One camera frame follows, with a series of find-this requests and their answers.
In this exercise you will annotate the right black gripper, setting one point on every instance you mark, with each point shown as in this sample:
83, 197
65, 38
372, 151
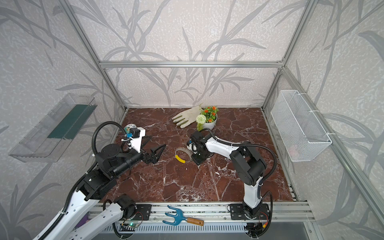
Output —
197, 153

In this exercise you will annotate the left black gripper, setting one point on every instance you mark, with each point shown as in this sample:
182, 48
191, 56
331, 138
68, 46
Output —
145, 156

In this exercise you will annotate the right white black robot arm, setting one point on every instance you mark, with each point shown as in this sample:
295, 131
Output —
248, 163

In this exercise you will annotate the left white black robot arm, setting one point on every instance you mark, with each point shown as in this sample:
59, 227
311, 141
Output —
91, 188

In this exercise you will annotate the beige gardening glove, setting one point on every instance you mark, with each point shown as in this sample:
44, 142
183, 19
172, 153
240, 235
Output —
187, 117

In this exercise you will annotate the white pot with flowers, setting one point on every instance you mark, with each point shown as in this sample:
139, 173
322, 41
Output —
207, 118

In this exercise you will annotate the left green circuit board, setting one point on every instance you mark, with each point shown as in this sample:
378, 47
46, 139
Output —
129, 226

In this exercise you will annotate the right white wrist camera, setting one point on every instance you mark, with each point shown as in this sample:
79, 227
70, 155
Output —
192, 147

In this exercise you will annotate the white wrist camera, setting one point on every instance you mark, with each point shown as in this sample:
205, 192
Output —
133, 137
192, 147

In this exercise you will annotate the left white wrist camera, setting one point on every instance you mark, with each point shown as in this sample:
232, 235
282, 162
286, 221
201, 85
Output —
133, 137

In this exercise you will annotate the blue hand rake wooden handle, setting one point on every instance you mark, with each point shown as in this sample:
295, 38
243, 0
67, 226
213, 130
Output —
179, 217

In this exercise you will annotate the white wire mesh basket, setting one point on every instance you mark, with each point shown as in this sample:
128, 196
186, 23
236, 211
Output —
303, 135

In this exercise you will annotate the right circuit board with wires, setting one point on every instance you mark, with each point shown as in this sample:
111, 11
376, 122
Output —
255, 230

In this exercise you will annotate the clear plastic wall shelf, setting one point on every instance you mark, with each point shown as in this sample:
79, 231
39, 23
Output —
49, 139

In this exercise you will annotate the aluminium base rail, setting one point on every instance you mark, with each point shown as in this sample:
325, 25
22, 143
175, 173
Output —
221, 212

